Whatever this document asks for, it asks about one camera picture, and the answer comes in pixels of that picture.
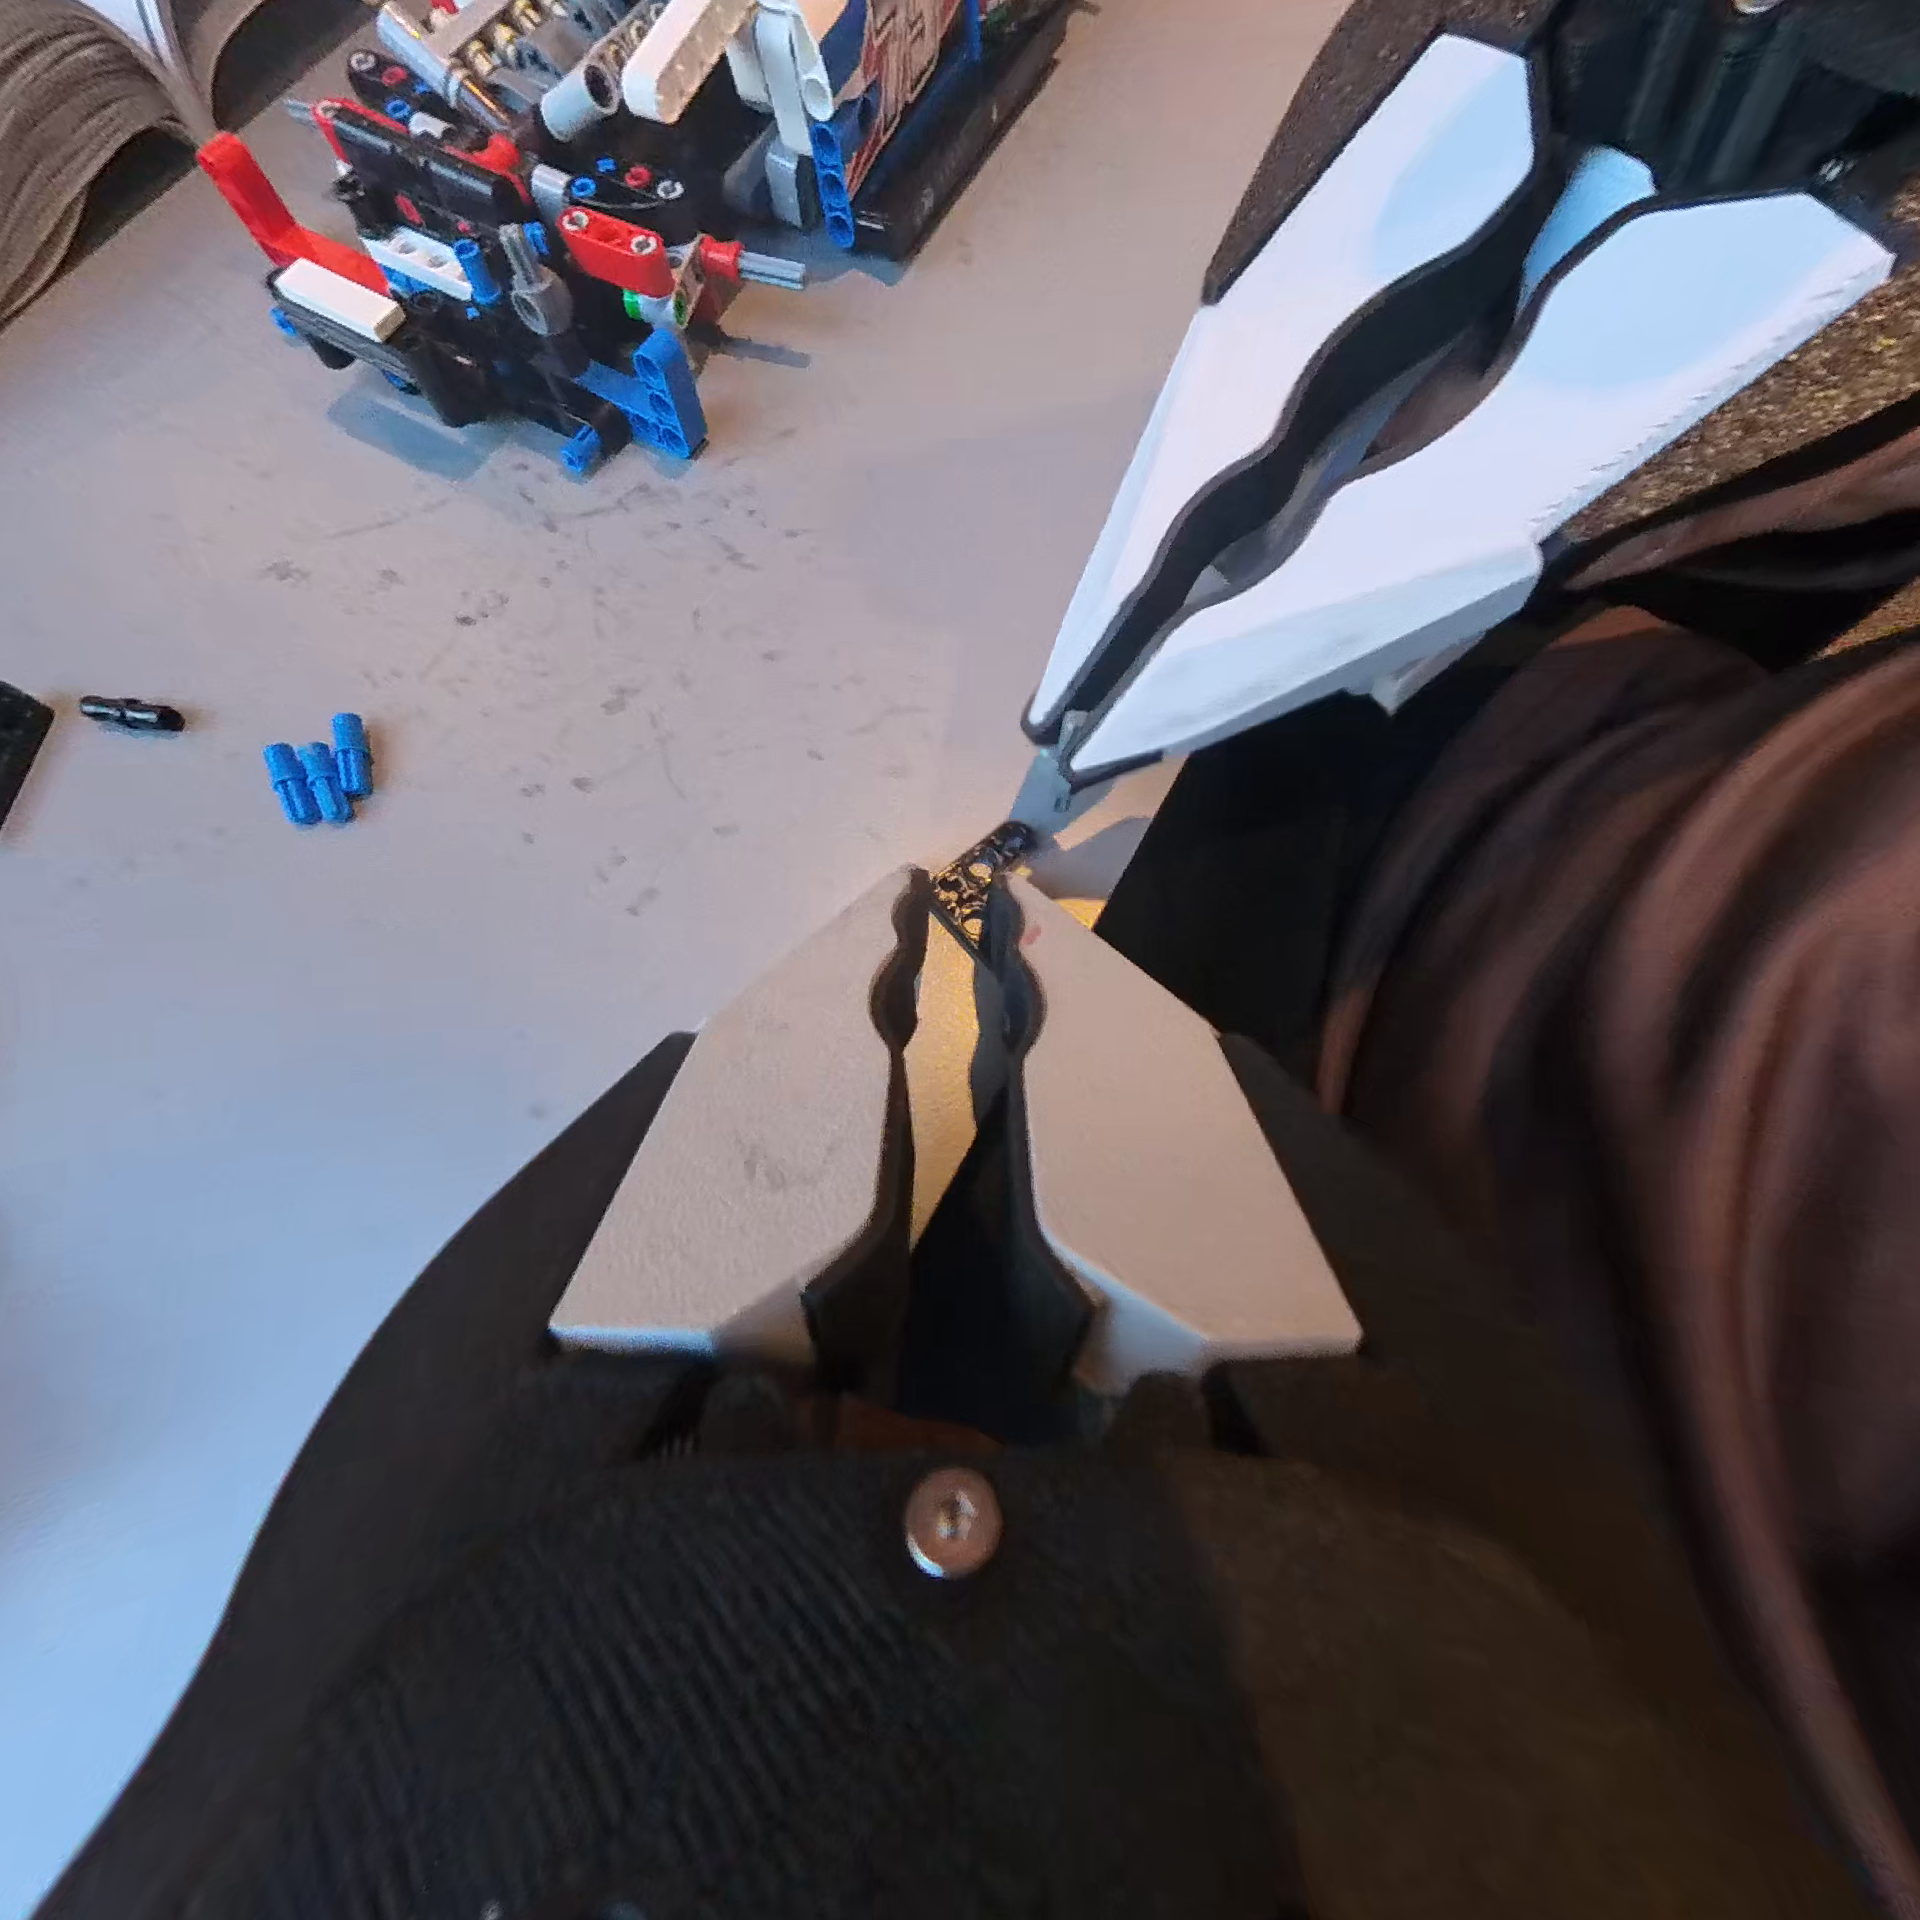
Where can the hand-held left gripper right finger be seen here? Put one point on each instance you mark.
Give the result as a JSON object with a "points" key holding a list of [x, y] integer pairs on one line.
{"points": [[1184, 1185]]}

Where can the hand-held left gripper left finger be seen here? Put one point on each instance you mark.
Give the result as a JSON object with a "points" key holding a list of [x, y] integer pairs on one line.
{"points": [[735, 1172]]}

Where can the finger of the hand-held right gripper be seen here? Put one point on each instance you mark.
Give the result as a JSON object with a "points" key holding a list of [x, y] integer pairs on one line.
{"points": [[1276, 329], [1348, 599]]}

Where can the black angled brick beam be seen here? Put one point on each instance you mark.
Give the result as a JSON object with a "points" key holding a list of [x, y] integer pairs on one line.
{"points": [[967, 893], [18, 743]]}

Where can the blue brick connector pin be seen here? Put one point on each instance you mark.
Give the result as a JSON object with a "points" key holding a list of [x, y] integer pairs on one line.
{"points": [[353, 751], [284, 782], [321, 780]]}

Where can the brick model race car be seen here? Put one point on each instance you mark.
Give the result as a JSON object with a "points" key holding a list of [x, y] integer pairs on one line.
{"points": [[494, 301]]}

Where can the grey desk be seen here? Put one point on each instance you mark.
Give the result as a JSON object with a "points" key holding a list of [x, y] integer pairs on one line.
{"points": [[523, 974]]}

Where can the person's black trousers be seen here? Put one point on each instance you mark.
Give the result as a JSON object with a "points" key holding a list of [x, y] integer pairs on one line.
{"points": [[1230, 902]]}

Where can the black brick connector pin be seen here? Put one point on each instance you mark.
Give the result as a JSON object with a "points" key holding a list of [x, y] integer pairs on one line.
{"points": [[132, 713]]}

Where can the open instruction booklet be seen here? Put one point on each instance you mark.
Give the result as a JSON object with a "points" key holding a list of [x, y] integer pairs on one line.
{"points": [[75, 136]]}

